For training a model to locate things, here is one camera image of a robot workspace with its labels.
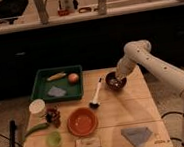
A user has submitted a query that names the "grey folded cloth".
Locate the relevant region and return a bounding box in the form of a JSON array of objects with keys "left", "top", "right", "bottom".
[{"left": 121, "top": 127, "right": 152, "bottom": 147}]

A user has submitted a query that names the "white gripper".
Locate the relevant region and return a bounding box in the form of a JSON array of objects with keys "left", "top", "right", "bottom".
[{"left": 115, "top": 57, "right": 135, "bottom": 81}]

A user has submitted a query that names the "green plastic cup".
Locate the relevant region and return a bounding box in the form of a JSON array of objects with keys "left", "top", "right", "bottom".
[{"left": 46, "top": 131, "right": 62, "bottom": 147}]

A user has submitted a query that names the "green plastic tray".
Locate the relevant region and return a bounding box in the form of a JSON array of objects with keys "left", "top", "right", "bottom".
[{"left": 31, "top": 65, "right": 84, "bottom": 103}]

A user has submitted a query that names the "black pole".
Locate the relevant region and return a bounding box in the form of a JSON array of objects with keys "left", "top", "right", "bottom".
[{"left": 9, "top": 120, "right": 17, "bottom": 147}]

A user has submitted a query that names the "green chili pepper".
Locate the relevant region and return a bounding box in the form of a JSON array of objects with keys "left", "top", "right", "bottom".
[{"left": 25, "top": 123, "right": 49, "bottom": 138}]

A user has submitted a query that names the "purple bowl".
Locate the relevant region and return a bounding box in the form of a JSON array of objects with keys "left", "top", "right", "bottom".
[{"left": 105, "top": 71, "right": 127, "bottom": 91}]

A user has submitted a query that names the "dark red grape bunch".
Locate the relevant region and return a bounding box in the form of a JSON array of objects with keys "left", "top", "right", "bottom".
[{"left": 45, "top": 108, "right": 61, "bottom": 128}]

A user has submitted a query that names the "brown sponge block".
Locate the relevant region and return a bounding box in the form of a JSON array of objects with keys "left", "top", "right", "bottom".
[{"left": 75, "top": 137, "right": 101, "bottom": 147}]

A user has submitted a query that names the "orange plate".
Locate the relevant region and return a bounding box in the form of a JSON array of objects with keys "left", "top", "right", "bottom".
[{"left": 67, "top": 107, "right": 99, "bottom": 137}]

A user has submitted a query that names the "white cup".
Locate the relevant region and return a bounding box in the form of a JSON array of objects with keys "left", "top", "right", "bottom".
[{"left": 28, "top": 99, "right": 46, "bottom": 118}]

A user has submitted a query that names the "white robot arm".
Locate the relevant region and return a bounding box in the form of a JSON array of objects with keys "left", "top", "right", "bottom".
[{"left": 116, "top": 39, "right": 184, "bottom": 142}]

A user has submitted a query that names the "red apple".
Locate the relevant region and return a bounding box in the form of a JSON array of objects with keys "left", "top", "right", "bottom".
[{"left": 68, "top": 73, "right": 79, "bottom": 84}]

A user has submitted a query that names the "white dish brush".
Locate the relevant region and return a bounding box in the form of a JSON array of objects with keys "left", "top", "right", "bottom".
[{"left": 89, "top": 79, "right": 102, "bottom": 109}]

